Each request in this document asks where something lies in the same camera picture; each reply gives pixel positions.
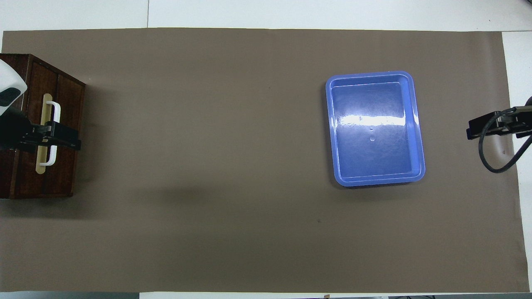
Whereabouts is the wooden drawer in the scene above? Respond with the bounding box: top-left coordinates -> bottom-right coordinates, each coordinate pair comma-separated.
26,54 -> 86,198

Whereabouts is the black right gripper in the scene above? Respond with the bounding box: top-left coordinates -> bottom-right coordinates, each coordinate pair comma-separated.
466,96 -> 532,140

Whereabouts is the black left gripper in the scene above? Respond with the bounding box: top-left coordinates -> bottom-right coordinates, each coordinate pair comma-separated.
0,107 -> 82,151

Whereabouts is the brown table mat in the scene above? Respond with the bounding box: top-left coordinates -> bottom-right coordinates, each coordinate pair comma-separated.
1,27 -> 530,293

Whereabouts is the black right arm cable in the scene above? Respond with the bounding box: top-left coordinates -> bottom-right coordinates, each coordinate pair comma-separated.
478,109 -> 532,174

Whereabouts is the dark wooden cabinet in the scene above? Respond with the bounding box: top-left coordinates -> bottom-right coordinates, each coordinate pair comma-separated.
0,53 -> 34,199

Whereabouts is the white drawer handle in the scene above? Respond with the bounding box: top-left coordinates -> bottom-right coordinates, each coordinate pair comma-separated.
39,100 -> 62,166

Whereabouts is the blue plastic tray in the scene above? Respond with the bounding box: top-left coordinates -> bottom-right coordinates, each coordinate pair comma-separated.
325,71 -> 426,187

